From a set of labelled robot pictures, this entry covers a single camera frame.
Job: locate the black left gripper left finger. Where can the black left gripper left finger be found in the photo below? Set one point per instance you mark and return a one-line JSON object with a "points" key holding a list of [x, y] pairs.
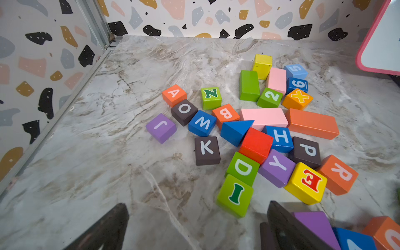
{"points": [[107, 233]]}

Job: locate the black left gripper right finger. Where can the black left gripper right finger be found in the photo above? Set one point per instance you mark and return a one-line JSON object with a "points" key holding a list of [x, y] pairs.
{"points": [[283, 231]]}

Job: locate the yellow E block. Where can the yellow E block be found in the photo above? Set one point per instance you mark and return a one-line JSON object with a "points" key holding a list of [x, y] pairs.
{"points": [[306, 184]]}

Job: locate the orange R block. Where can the orange R block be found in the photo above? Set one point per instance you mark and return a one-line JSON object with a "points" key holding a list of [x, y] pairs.
{"points": [[341, 177]]}

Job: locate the brown P block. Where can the brown P block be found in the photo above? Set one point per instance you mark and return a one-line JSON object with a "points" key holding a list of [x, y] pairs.
{"points": [[305, 151]]}

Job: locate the purple triangle block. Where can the purple triangle block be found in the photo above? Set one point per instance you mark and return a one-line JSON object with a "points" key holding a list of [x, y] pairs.
{"points": [[319, 224]]}

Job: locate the green I block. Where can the green I block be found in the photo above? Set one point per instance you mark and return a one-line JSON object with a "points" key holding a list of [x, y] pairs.
{"points": [[235, 196]]}

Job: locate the purple Y block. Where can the purple Y block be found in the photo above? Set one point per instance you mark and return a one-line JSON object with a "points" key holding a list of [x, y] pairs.
{"points": [[277, 168]]}

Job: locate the blue 7 block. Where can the blue 7 block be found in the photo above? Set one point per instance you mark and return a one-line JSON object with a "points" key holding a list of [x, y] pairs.
{"points": [[349, 240]]}

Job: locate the green D block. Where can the green D block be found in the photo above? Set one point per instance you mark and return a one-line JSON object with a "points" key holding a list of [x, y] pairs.
{"points": [[243, 168]]}

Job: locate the blue H block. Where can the blue H block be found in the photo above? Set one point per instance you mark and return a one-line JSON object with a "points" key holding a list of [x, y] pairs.
{"points": [[282, 141]]}

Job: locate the red cube block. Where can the red cube block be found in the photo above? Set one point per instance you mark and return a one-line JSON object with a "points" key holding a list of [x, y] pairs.
{"points": [[256, 145]]}

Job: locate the orange 0 block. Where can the orange 0 block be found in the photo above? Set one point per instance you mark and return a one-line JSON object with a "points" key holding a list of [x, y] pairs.
{"points": [[385, 232]]}

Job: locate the brown K block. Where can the brown K block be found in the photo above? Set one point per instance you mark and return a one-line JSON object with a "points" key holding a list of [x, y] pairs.
{"points": [[207, 151]]}

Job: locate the blue triangle block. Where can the blue triangle block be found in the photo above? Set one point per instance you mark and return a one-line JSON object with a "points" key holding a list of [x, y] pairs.
{"points": [[235, 131]]}

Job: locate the long orange block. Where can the long orange block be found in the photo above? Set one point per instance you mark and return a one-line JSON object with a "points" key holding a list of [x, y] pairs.
{"points": [[313, 124]]}

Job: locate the long pink block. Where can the long pink block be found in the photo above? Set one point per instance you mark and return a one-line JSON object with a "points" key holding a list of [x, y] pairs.
{"points": [[262, 117]]}

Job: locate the purple J block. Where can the purple J block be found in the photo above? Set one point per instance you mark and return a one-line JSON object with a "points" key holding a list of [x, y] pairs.
{"points": [[161, 128]]}

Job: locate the orange B block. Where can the orange B block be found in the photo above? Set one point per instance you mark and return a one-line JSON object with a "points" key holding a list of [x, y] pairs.
{"points": [[225, 113]]}

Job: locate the orange X block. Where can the orange X block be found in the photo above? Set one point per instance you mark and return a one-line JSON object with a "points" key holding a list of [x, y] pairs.
{"points": [[297, 99]]}

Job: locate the green 2 block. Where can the green 2 block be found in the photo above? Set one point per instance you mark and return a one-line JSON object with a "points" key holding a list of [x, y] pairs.
{"points": [[269, 99]]}

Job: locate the blue W block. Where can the blue W block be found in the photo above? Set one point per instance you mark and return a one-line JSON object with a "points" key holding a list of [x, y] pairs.
{"points": [[202, 124]]}

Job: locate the brown O block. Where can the brown O block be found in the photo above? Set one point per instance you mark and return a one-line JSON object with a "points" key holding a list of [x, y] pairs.
{"points": [[183, 112]]}

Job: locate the tall green block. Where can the tall green block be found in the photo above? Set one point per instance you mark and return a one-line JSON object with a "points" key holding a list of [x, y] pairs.
{"points": [[249, 86]]}

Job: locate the blue 9 block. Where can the blue 9 block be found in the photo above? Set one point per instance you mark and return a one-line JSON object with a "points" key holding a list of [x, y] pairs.
{"points": [[295, 83]]}

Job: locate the green N block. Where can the green N block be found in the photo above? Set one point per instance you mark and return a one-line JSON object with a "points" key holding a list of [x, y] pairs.
{"points": [[211, 98]]}

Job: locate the orange A block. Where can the orange A block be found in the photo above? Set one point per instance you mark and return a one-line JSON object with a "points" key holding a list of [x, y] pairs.
{"points": [[174, 95]]}

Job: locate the small pink block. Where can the small pink block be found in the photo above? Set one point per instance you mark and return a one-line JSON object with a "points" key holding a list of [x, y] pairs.
{"points": [[276, 80]]}

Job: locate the light blue 5 block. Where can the light blue 5 block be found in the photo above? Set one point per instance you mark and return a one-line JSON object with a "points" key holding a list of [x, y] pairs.
{"points": [[295, 71]]}

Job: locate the yellow cube block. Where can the yellow cube block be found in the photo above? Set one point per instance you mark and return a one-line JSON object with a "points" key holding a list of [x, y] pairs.
{"points": [[262, 65]]}

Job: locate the pink framed whiteboard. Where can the pink framed whiteboard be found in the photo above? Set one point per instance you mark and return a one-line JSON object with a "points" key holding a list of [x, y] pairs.
{"points": [[380, 50]]}

